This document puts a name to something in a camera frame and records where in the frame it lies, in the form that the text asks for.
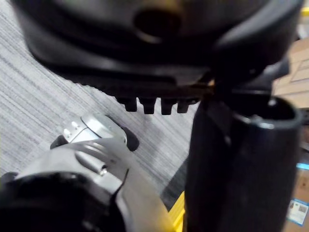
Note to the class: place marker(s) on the silver robot leg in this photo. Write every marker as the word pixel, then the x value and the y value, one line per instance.
pixel 79 164

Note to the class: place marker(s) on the yellow shelf frame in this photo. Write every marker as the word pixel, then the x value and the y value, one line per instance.
pixel 178 215

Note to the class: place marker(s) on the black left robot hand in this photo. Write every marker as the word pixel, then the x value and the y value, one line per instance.
pixel 120 48

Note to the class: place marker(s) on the plain brown cardboard box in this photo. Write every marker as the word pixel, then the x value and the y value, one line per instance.
pixel 295 72

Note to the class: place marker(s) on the cardboard box with blue label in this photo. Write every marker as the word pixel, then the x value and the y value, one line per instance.
pixel 301 193

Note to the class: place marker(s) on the dark floor mat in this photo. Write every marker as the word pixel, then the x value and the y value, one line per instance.
pixel 175 186

